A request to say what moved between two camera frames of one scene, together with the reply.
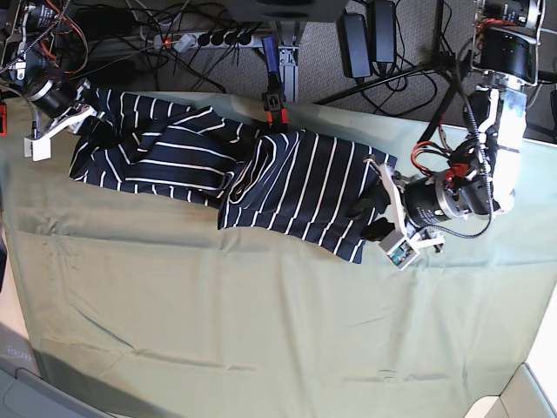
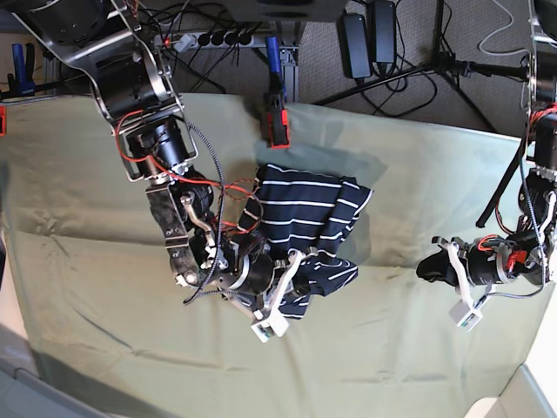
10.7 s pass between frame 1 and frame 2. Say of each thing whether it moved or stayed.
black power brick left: stayed
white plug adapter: stayed
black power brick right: stayed
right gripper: moved
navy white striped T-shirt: moved
